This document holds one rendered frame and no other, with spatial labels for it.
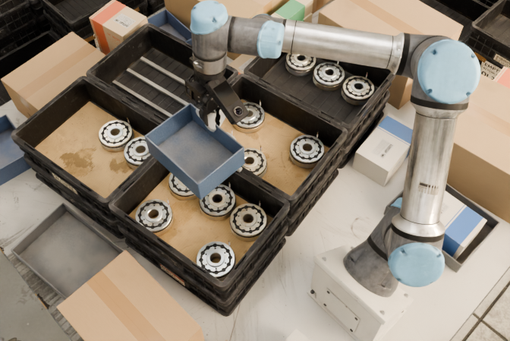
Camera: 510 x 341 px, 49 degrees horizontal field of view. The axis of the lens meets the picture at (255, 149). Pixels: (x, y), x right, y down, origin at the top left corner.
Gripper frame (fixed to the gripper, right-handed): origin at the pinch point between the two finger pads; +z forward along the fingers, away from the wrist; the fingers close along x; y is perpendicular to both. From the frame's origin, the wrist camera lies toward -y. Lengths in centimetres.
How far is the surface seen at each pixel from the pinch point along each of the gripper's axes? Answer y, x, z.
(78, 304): -2, 48, 30
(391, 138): -21, -55, 29
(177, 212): 3.1, 12.3, 29.9
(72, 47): 78, -1, 26
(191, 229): -4.0, 12.8, 29.9
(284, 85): 16, -44, 26
